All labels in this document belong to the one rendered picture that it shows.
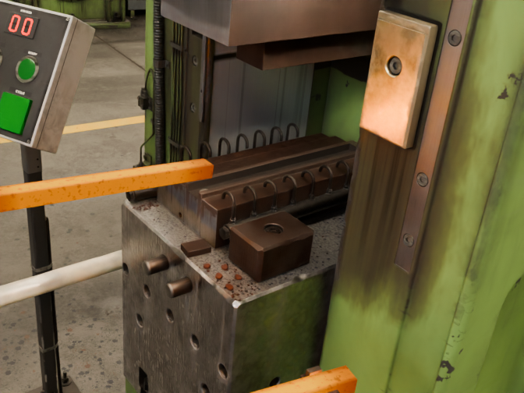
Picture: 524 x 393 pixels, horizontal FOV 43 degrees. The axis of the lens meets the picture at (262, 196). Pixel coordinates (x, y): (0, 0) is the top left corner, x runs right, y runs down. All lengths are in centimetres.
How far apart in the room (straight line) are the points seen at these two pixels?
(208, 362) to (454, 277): 45
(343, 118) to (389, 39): 62
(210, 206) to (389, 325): 35
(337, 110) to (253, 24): 56
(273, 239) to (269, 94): 47
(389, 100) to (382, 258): 25
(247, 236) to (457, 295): 34
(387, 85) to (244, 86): 52
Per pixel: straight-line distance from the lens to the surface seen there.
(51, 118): 143
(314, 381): 87
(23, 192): 88
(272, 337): 113
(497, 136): 87
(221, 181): 121
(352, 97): 150
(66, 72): 144
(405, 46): 91
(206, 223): 115
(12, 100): 146
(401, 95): 92
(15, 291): 155
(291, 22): 107
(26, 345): 239
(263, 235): 107
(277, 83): 145
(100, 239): 289
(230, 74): 136
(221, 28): 101
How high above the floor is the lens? 154
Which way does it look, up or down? 28 degrees down
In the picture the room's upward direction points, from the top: 6 degrees clockwise
